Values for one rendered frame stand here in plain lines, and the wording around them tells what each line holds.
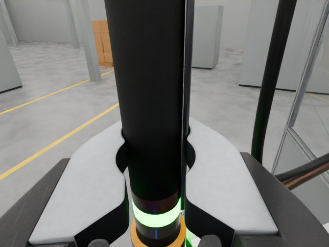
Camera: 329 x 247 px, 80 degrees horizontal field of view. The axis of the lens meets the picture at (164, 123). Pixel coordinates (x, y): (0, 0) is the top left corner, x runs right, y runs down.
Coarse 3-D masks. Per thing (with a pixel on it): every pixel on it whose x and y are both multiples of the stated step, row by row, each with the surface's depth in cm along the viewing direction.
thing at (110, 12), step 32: (128, 0) 7; (160, 0) 7; (128, 32) 7; (160, 32) 7; (128, 64) 8; (160, 64) 8; (128, 96) 9; (160, 96) 9; (128, 128) 10; (160, 128) 9; (128, 160) 11; (160, 160) 10; (160, 192) 11
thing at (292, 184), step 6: (318, 168) 25; (324, 168) 25; (306, 174) 24; (312, 174) 24; (318, 174) 25; (288, 180) 23; (294, 180) 23; (300, 180) 23; (306, 180) 24; (288, 186) 23; (294, 186) 23
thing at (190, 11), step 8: (192, 0) 7; (192, 8) 8; (192, 16) 8; (192, 24) 8; (192, 32) 8; (192, 40) 8; (184, 72) 9; (184, 80) 9; (184, 88) 9; (184, 96) 9; (184, 104) 10; (184, 112) 10; (184, 120) 10; (184, 128) 10; (184, 136) 10; (184, 144) 11; (184, 152) 11; (184, 160) 11; (184, 168) 11; (184, 176) 12; (184, 184) 12; (184, 192) 12; (184, 200) 13; (184, 208) 13
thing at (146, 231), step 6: (180, 210) 14; (138, 222) 13; (174, 222) 13; (138, 228) 14; (144, 228) 13; (150, 228) 13; (156, 228) 13; (162, 228) 13; (168, 228) 13; (174, 228) 14; (144, 234) 13; (150, 234) 13; (156, 234) 13; (162, 234) 13; (168, 234) 13
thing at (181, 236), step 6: (180, 216) 16; (132, 222) 16; (180, 222) 15; (132, 228) 15; (132, 234) 15; (180, 234) 15; (132, 240) 15; (138, 240) 14; (180, 240) 14; (138, 246) 14; (144, 246) 14; (168, 246) 14; (174, 246) 14; (180, 246) 14
